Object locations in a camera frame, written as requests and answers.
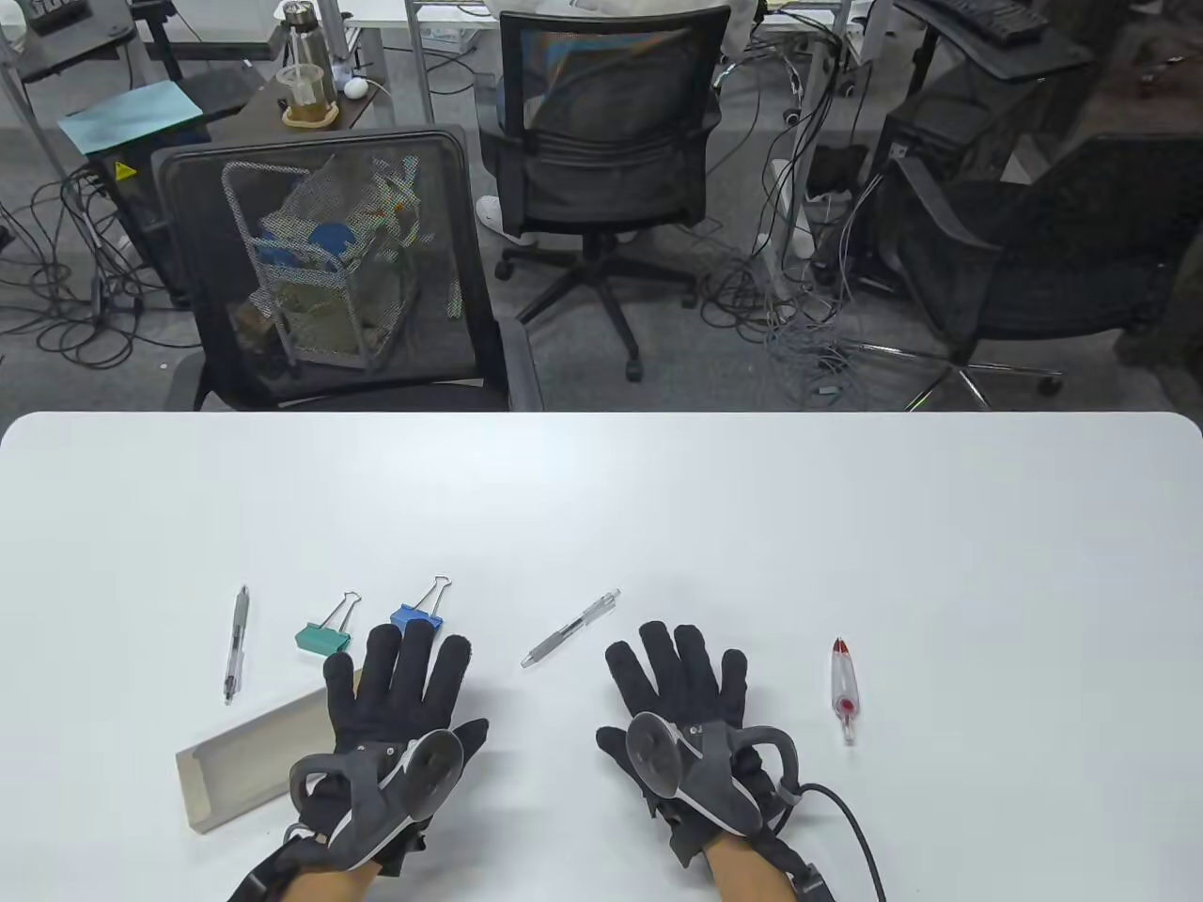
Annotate clear red correction pen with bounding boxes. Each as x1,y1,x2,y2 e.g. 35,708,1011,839
831,637,861,748

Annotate black stand desk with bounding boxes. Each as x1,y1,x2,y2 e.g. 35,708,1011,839
19,0,137,81

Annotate grey hand tracker controller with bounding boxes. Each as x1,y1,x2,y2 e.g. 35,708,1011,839
289,728,464,870
625,711,800,837

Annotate slim grey retractable pen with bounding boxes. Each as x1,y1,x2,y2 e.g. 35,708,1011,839
224,585,251,706

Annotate person's right hand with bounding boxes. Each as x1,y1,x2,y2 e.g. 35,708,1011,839
595,620,800,870

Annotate clear plastic cup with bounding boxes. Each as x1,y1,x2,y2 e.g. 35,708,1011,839
276,64,330,121

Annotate person's right forearm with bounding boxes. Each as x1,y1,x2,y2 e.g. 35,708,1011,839
705,836,828,902

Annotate black swivel office chair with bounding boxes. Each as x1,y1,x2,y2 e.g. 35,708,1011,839
477,5,725,383

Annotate person's left hand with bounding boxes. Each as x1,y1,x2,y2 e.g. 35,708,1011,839
287,620,490,870

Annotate black mesh-back chair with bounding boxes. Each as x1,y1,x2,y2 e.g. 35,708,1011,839
152,125,544,412

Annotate beige pull-out pencil case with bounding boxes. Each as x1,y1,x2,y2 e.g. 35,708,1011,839
176,669,367,834

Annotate tangle of grey floor cables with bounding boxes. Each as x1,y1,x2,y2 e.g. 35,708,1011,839
700,254,903,405

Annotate black keyboard desk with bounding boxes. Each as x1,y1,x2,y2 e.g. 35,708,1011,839
893,0,1101,81

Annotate teal folder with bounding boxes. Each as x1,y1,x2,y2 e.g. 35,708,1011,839
58,80,205,156

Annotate black cabinet yellow label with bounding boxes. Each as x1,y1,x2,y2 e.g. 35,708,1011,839
94,150,198,306

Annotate tangle of black floor cables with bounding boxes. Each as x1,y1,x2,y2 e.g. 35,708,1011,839
0,160,203,372

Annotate black keyboard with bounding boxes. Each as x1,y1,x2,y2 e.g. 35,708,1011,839
926,0,1049,46

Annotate green binder clip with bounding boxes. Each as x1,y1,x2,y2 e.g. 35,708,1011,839
294,591,364,659

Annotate dark brown side desk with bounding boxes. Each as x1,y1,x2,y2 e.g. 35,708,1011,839
240,70,377,142

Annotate blue binder clip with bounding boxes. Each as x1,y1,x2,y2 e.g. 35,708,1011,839
390,576,452,634

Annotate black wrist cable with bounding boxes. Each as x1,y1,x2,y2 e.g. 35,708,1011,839
799,785,889,902

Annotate person's left forearm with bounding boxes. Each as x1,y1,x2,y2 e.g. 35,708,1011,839
226,836,386,902

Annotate black chair chrome base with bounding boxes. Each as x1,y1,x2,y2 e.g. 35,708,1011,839
841,132,1203,412

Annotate steel water bottle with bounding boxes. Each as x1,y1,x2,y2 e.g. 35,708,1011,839
282,2,325,76

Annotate black flat tray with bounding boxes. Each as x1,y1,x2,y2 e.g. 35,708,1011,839
179,68,264,118

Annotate white wire mesh cart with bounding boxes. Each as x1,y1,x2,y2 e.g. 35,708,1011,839
222,155,438,372

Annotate clear grey-grip retractable pen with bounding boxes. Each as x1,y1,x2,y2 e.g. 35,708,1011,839
520,589,622,670

